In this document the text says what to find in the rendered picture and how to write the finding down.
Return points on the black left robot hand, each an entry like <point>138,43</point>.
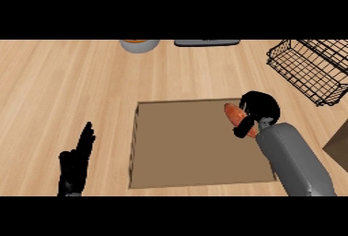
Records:
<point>74,166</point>

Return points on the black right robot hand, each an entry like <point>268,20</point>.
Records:
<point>262,106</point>

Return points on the orange sweet potato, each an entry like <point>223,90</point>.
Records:
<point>235,115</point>

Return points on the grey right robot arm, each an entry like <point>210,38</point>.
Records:
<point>294,159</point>

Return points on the brown wooden box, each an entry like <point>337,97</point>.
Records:
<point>340,147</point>

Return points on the dark grey flat appliance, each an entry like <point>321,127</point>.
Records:
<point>207,42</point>

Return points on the grey pot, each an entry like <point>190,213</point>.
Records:
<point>139,45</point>

